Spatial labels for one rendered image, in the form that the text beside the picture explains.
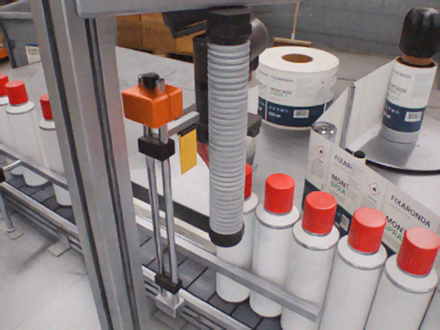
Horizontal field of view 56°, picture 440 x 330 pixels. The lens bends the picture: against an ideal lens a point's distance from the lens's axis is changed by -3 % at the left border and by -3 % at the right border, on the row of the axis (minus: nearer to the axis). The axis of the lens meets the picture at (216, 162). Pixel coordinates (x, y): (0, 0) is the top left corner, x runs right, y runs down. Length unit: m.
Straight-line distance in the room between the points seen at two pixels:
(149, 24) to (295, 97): 3.30
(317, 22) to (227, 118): 4.76
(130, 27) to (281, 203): 3.95
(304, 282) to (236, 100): 0.25
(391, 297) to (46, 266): 0.55
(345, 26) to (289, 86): 4.01
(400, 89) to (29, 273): 0.81
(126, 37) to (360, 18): 2.45
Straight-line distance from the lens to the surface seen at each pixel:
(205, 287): 0.63
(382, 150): 0.99
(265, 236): 0.50
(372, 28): 4.94
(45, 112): 0.73
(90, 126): 0.37
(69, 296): 0.72
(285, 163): 0.91
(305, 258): 0.48
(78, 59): 0.35
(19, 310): 0.73
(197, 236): 0.66
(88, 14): 0.30
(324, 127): 0.65
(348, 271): 0.47
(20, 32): 3.05
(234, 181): 0.36
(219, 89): 0.32
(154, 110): 0.40
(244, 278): 0.53
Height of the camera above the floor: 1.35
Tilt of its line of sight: 32 degrees down
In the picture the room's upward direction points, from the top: straight up
